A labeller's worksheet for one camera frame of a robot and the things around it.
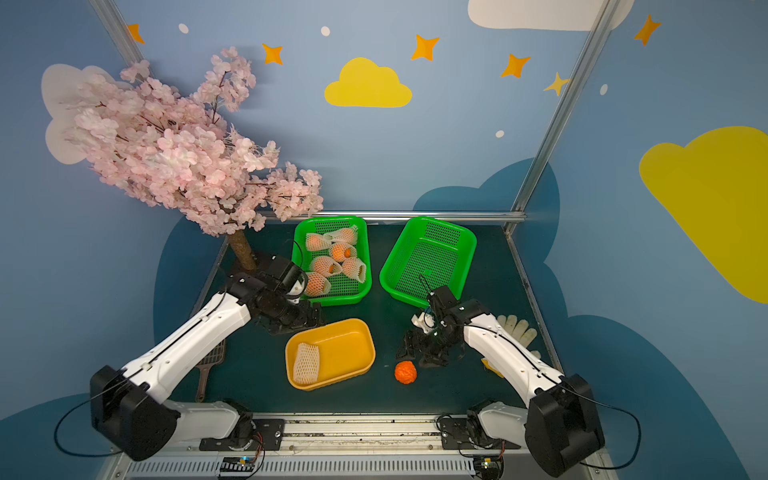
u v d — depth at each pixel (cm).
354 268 98
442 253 115
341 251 104
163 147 57
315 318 70
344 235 110
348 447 73
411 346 70
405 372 80
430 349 69
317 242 109
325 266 99
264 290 56
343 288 101
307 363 80
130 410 38
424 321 73
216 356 50
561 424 40
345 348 90
